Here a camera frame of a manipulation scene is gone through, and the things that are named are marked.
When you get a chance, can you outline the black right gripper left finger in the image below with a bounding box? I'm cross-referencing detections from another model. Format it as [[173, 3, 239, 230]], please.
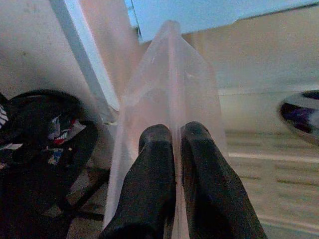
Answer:
[[99, 123, 177, 239]]

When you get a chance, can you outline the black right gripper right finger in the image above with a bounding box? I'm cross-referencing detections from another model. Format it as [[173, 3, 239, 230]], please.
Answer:
[[179, 121, 269, 239]]

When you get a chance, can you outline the clear plastic container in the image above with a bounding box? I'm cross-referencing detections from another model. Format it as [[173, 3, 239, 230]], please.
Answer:
[[103, 19, 229, 239]]

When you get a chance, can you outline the black office chair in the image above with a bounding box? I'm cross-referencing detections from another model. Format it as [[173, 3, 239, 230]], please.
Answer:
[[0, 89, 105, 239]]

